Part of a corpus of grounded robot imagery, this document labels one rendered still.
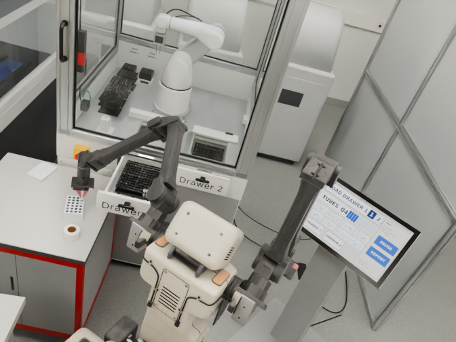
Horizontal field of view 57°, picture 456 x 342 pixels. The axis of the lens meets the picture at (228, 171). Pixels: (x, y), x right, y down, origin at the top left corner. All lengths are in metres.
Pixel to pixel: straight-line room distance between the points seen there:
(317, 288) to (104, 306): 1.26
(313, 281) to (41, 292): 1.35
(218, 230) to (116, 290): 1.59
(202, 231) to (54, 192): 1.12
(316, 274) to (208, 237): 1.08
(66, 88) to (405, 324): 2.67
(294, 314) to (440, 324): 1.36
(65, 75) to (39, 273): 0.92
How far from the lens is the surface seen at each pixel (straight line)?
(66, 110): 2.23
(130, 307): 2.73
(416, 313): 3.50
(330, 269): 2.21
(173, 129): 1.71
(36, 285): 2.21
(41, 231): 2.06
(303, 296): 2.41
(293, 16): 1.84
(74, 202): 2.14
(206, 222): 1.29
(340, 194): 2.04
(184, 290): 1.36
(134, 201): 1.98
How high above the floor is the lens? 2.27
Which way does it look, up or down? 36 degrees down
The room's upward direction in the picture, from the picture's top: 17 degrees clockwise
